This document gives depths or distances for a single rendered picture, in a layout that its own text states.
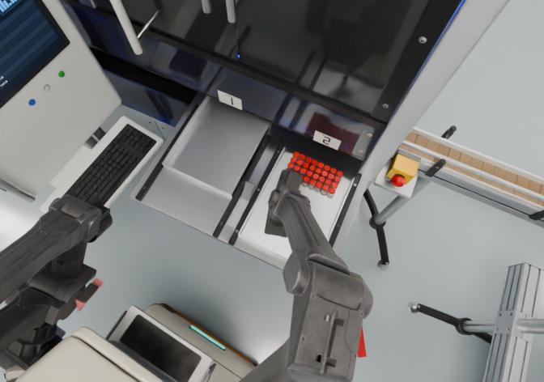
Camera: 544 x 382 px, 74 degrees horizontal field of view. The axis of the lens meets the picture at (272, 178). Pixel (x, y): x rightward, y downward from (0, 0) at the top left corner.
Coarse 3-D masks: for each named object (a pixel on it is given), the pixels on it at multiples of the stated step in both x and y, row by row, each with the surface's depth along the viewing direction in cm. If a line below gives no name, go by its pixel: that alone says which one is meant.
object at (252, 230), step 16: (288, 160) 126; (272, 176) 124; (304, 192) 122; (320, 192) 122; (336, 192) 122; (256, 208) 119; (320, 208) 120; (336, 208) 120; (256, 224) 117; (320, 224) 118; (256, 240) 115; (272, 240) 115; (288, 256) 114
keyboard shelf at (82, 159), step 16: (112, 128) 138; (144, 128) 139; (96, 144) 136; (160, 144) 137; (80, 160) 133; (144, 160) 134; (64, 176) 131; (128, 176) 131; (64, 192) 128; (48, 208) 126
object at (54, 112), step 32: (0, 0) 84; (32, 0) 91; (0, 32) 88; (32, 32) 95; (64, 32) 104; (0, 64) 92; (32, 64) 100; (64, 64) 109; (96, 64) 121; (0, 96) 96; (32, 96) 106; (64, 96) 116; (96, 96) 128; (0, 128) 102; (32, 128) 111; (64, 128) 122; (96, 128) 136; (0, 160) 107; (32, 160) 118; (64, 160) 130; (32, 192) 125
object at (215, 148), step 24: (192, 120) 129; (216, 120) 132; (240, 120) 132; (264, 120) 132; (192, 144) 128; (216, 144) 128; (240, 144) 128; (168, 168) 123; (192, 168) 124; (216, 168) 124; (240, 168) 125
